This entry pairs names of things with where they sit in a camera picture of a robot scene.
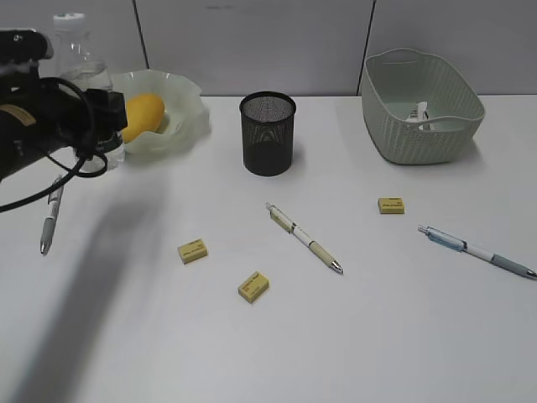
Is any pale green wavy glass plate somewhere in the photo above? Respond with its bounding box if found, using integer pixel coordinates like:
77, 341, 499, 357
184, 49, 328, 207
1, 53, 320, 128
112, 70, 211, 164

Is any yellow eraser front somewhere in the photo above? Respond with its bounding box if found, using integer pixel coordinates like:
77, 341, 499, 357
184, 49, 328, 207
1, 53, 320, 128
238, 271, 269, 304

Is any yellow mango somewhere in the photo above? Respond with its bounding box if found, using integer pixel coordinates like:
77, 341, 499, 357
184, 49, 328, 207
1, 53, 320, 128
122, 93, 164, 143

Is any yellow eraser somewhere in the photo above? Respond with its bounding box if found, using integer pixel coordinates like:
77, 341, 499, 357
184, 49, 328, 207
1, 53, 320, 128
238, 271, 269, 304
177, 238, 208, 264
378, 197, 405, 214

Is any clear water bottle green label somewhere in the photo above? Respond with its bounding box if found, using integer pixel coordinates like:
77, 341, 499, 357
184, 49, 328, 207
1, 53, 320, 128
53, 13, 125, 170

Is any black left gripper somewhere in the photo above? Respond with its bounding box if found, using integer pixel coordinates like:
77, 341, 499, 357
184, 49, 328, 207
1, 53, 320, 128
1, 76, 128, 179

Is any yellow eraser left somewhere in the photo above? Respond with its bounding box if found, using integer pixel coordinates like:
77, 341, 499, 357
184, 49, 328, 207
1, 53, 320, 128
177, 238, 208, 264

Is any black mesh pen holder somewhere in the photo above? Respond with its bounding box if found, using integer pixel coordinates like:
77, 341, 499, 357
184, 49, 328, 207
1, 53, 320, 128
239, 91, 296, 176

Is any light green plastic basket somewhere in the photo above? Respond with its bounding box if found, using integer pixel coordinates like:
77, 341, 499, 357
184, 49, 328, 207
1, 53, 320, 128
361, 48, 485, 165

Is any grey white pen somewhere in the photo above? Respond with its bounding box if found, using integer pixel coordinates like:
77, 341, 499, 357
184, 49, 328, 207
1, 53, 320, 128
39, 186, 64, 256

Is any blue grey pen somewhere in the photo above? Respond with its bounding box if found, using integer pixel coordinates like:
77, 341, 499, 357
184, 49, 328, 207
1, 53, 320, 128
418, 225, 536, 280

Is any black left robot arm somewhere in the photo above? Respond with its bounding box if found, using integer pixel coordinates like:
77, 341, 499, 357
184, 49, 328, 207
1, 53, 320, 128
1, 29, 127, 178

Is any yellow eraser right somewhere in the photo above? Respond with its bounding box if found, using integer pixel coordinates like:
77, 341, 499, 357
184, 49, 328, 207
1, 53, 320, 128
378, 197, 405, 214

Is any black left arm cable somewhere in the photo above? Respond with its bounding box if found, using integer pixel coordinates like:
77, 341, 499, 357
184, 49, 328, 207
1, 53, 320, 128
0, 76, 109, 213

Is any white waste paper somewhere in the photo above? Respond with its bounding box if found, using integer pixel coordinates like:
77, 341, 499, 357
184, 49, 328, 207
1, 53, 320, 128
405, 101, 434, 131

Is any cream white pen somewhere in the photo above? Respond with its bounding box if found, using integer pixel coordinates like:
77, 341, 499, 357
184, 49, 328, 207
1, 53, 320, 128
265, 202, 344, 275

